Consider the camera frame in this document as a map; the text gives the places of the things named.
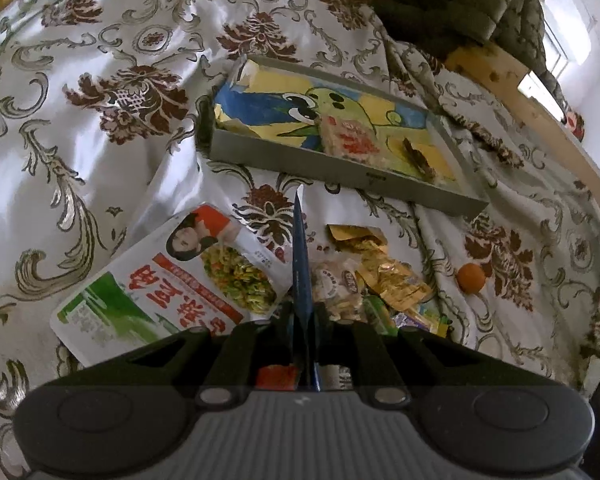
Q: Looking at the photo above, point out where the wooden bed frame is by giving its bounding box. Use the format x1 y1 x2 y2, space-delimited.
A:
0 0 600 205

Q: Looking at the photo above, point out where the red brown box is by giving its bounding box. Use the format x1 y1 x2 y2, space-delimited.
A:
562 108 585 142

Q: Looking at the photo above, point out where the rice cracker snack pack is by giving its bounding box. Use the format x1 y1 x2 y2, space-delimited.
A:
318 115 386 168

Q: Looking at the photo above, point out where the olive quilted jacket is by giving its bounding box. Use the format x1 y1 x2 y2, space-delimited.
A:
372 0 567 110

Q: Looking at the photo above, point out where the floral patterned bed cover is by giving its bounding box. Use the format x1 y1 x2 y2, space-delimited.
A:
0 0 600 479

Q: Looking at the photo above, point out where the blue white snack packet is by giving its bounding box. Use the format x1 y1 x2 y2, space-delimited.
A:
289 193 322 392

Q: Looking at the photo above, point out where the pickled vegetable snack pouch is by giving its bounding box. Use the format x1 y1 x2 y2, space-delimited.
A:
50 203 292 366

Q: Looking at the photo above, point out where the clear mixed nut snack bag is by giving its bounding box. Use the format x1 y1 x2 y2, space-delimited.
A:
311 255 366 322

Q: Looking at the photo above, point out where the small orange tangerine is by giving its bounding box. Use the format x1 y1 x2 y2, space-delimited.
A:
456 263 486 295

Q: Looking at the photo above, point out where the gold foil snack packet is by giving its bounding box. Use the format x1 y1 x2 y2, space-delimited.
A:
327 224 432 312

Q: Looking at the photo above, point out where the orange snack bag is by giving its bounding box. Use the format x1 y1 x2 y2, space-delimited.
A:
256 365 300 391

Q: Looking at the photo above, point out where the grey tray with painted lining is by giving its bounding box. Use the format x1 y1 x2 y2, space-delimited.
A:
210 56 489 218

